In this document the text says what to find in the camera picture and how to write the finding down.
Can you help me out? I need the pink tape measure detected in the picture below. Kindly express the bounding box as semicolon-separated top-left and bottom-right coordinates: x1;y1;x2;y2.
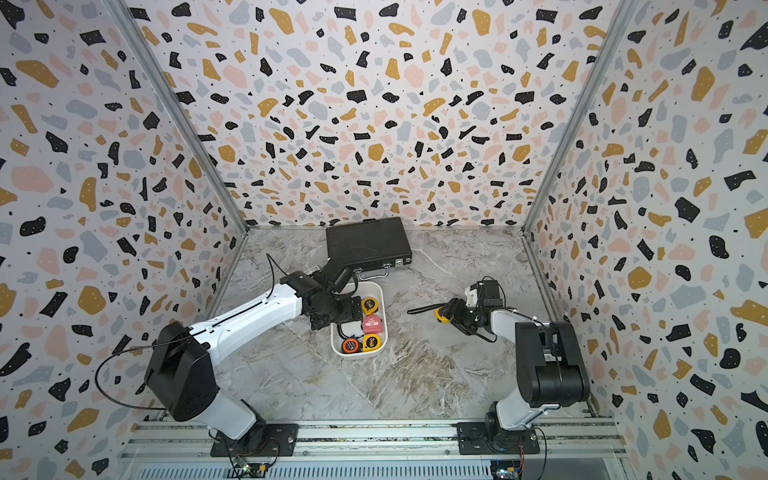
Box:
362;314;384;335

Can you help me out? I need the yellow tape measure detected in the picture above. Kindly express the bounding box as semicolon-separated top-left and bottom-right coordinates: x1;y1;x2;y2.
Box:
361;297;380;317
407;303;451;324
361;334;382;352

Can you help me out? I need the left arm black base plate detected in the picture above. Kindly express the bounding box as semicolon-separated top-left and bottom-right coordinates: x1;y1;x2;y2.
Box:
210;423;299;459

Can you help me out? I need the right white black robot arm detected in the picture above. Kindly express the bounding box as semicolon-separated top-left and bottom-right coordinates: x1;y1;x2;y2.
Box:
434;277;590;434

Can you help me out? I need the black hard carrying case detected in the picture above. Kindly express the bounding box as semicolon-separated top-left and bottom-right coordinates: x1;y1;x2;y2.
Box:
325;217;413;272

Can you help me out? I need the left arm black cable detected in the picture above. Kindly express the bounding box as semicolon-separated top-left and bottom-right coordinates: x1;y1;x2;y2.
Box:
94;338;193;412

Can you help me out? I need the orange black tape measure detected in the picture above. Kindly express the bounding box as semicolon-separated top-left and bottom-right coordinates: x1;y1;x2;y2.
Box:
341;338;362;354

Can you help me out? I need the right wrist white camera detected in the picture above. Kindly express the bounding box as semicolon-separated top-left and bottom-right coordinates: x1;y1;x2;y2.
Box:
465;282;483;309

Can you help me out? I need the white plastic storage tray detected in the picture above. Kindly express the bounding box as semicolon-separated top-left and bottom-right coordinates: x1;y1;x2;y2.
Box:
331;281;389;359

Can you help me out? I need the aluminium front rail frame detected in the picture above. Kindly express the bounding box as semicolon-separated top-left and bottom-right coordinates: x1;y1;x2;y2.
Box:
116;418;635;479

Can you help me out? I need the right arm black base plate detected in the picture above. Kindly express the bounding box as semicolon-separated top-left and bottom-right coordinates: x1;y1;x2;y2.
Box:
456;422;541;455

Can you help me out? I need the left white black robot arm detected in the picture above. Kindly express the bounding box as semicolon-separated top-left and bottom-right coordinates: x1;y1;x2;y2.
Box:
144;260;362;446

